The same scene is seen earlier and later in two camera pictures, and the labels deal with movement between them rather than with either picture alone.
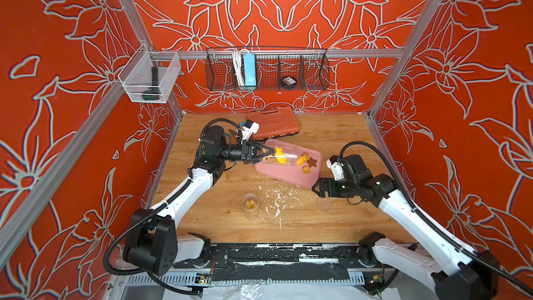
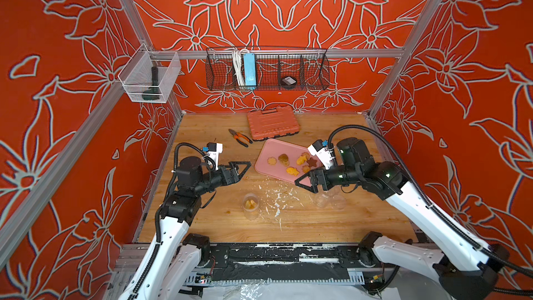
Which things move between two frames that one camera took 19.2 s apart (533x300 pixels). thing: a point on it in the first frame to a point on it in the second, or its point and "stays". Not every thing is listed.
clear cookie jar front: x=250 y=203 stays
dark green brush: x=153 y=92 stays
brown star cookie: x=311 y=162 stays
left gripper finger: x=257 y=159 to x=240 y=176
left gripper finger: x=263 y=150 to x=235 y=167
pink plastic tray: x=306 y=173 stays
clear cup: x=324 y=204 to x=339 y=202
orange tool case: x=280 y=122 stays
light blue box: x=250 y=69 stays
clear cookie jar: x=283 y=155 to x=323 y=199
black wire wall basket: x=276 y=69 stays
